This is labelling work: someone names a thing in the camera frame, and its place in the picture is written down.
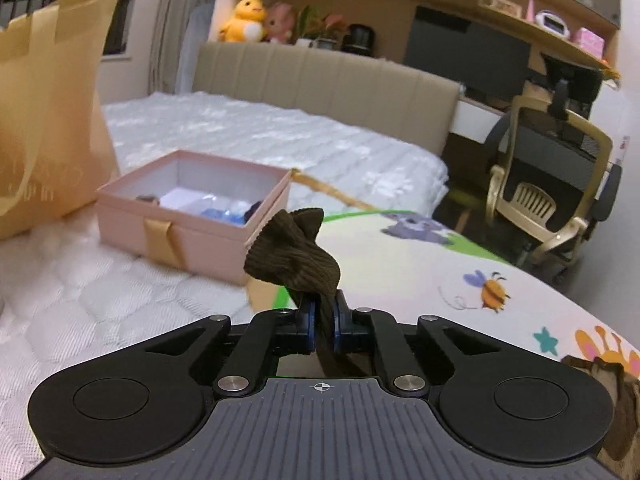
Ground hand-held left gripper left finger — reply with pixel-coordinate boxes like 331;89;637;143
144;296;317;400

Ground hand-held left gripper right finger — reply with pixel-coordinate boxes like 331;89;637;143
333;290;502;400

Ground brown ribbed knit garment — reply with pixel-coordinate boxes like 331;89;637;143
243;208;372;379

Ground cartoon printed blanket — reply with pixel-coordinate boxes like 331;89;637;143
247;169;640;476

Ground blue items in box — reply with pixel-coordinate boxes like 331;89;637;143
201;199;263;225

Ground pink gift box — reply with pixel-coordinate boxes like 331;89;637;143
95;149;294;287

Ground gold satin ribbon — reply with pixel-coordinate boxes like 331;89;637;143
143;220;187;268

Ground white quilted mattress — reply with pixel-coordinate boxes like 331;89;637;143
0;91;450;461

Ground beige padded headboard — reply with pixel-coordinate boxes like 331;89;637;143
192;41;462;159

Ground white desk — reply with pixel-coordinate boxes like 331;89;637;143
449;89;511;147

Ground gold-framed mesh office chair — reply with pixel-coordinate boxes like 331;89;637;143
484;55;624;286

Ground black pot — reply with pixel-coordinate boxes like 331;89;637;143
343;23;376;55

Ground black monitor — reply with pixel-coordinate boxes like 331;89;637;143
403;6;532;101

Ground potted plant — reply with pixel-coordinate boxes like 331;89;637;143
296;5;348;50

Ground pink plush toy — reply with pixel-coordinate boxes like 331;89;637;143
263;2;295;44

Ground yellow duck plush toy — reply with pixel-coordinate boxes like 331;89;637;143
218;0;267;43

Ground grey curtain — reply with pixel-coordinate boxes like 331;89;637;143
148;0;227;95

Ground yellow paper bag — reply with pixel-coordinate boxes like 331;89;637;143
0;0;124;241

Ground white alarm clock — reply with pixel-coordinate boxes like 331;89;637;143
534;10;571;39

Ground pink tissue box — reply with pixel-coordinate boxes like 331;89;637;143
573;27;604;56

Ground wooden wall shelf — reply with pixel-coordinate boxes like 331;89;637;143
477;0;622;68

